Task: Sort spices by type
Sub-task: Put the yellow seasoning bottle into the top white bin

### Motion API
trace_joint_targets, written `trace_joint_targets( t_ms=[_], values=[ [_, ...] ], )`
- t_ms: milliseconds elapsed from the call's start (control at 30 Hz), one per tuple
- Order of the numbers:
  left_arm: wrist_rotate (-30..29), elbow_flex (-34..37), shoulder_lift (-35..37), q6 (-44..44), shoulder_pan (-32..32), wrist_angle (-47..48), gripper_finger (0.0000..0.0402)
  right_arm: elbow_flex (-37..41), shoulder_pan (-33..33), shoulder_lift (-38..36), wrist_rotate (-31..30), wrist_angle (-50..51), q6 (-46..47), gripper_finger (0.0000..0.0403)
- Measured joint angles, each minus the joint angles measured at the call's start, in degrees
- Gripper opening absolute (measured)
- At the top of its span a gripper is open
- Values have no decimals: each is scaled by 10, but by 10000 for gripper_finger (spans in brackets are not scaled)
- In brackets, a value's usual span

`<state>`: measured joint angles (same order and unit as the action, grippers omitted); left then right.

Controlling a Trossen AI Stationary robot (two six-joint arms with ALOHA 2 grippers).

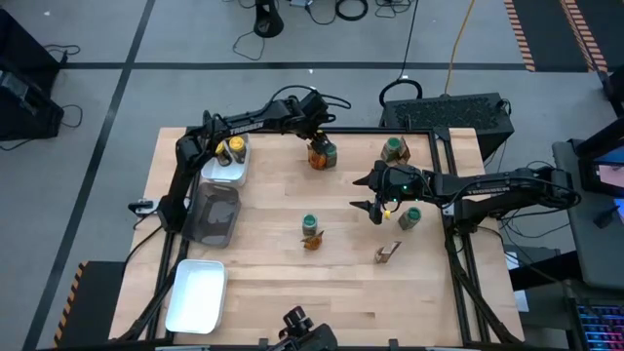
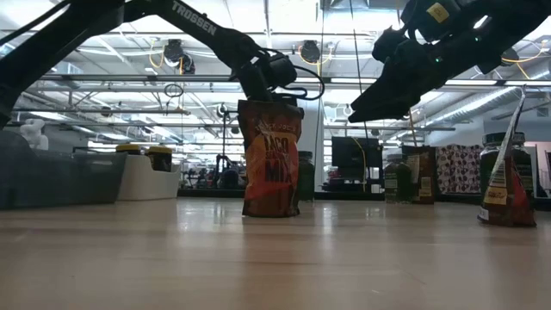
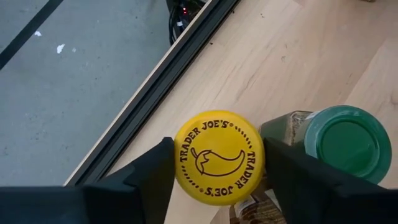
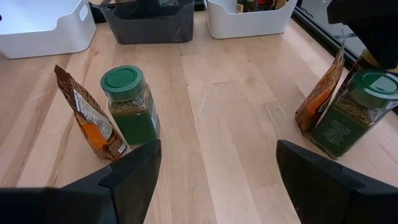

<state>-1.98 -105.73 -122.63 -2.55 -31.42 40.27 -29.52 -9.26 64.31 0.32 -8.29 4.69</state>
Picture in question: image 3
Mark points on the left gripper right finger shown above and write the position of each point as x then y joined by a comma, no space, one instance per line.
326,202

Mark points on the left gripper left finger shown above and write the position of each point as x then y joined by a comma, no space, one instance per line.
93,205

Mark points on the yellow-lid spice jar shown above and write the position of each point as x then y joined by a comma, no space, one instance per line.
217,155

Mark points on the green-lid oregano jar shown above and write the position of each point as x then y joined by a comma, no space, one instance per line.
348,146

